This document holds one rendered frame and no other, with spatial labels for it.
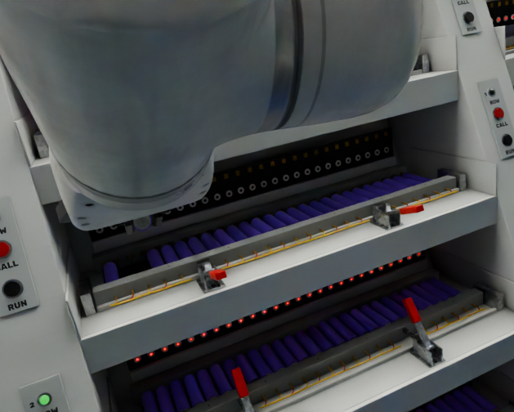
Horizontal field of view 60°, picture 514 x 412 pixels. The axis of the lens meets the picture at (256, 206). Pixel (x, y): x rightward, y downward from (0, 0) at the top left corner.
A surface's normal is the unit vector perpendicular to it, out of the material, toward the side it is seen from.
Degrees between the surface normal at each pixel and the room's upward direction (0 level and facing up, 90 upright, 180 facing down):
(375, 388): 21
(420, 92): 111
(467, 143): 90
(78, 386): 90
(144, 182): 166
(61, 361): 90
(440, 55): 90
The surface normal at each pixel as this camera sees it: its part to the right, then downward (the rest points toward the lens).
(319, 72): 0.33, 0.65
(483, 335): -0.17, -0.93
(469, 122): -0.91, 0.27
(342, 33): 0.33, 0.29
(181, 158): 0.42, 0.90
